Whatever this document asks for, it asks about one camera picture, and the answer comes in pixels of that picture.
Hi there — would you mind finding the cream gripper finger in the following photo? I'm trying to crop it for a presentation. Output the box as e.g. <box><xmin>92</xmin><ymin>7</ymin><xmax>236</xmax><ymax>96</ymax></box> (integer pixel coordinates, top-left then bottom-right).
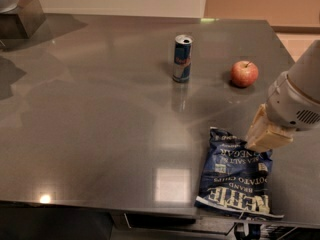
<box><xmin>247</xmin><ymin>121</ymin><xmax>296</xmax><ymax>152</ymax></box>
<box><xmin>246</xmin><ymin>104</ymin><xmax>267</xmax><ymax>144</ymax></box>

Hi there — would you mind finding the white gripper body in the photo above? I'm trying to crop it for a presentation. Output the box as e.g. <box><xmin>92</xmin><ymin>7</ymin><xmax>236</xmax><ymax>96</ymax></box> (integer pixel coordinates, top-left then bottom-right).
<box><xmin>266</xmin><ymin>71</ymin><xmax>320</xmax><ymax>131</ymax></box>

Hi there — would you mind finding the blue potato chip bag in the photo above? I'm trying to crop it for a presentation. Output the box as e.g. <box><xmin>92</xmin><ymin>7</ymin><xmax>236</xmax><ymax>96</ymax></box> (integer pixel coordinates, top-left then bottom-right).
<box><xmin>195</xmin><ymin>127</ymin><xmax>283</xmax><ymax>219</ymax></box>

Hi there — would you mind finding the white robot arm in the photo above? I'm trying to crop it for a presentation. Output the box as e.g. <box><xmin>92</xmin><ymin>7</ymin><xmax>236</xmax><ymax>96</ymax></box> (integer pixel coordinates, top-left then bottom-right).
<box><xmin>246</xmin><ymin>40</ymin><xmax>320</xmax><ymax>152</ymax></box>

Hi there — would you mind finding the red apple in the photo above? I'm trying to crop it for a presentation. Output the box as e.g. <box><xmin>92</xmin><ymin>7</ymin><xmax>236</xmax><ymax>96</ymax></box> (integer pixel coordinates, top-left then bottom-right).
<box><xmin>230</xmin><ymin>61</ymin><xmax>259</xmax><ymax>88</ymax></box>

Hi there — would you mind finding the blue silver energy drink can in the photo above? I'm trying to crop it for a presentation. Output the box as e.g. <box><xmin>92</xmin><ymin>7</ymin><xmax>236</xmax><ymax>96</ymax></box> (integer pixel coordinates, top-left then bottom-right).
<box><xmin>173</xmin><ymin>34</ymin><xmax>193</xmax><ymax>83</ymax></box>

